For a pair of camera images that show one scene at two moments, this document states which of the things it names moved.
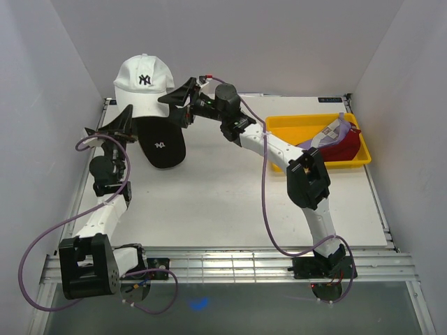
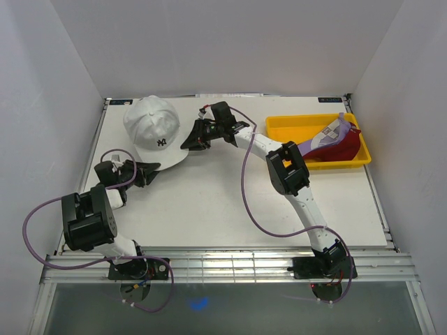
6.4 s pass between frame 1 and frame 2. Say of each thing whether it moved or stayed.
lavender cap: stayed
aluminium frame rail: stayed
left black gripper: moved
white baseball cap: moved
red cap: stayed
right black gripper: moved
